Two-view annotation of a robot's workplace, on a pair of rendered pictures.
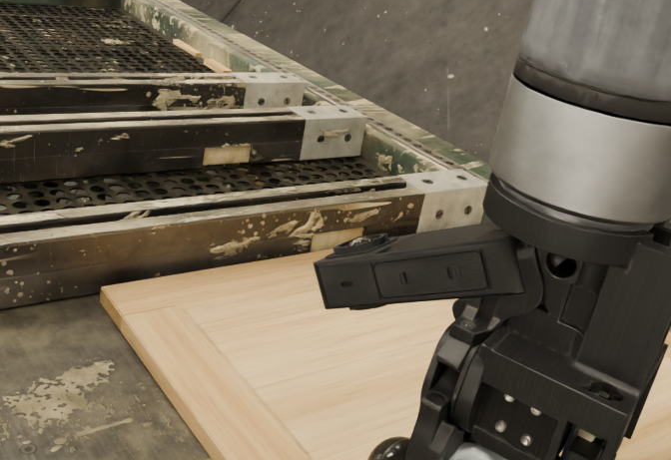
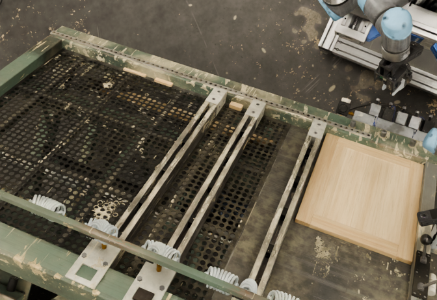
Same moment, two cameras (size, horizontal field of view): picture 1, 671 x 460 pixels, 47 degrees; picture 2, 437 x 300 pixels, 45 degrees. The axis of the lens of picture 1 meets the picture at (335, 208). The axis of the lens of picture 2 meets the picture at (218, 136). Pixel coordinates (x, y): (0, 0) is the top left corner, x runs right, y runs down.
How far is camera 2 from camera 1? 164 cm
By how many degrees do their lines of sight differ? 34
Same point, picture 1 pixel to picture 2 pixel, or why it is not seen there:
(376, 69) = (144, 4)
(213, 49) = (155, 73)
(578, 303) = not seen: outside the picture
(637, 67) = not seen: outside the picture
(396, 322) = (348, 189)
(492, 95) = (217, 13)
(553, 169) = not seen: outside the picture
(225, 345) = (333, 218)
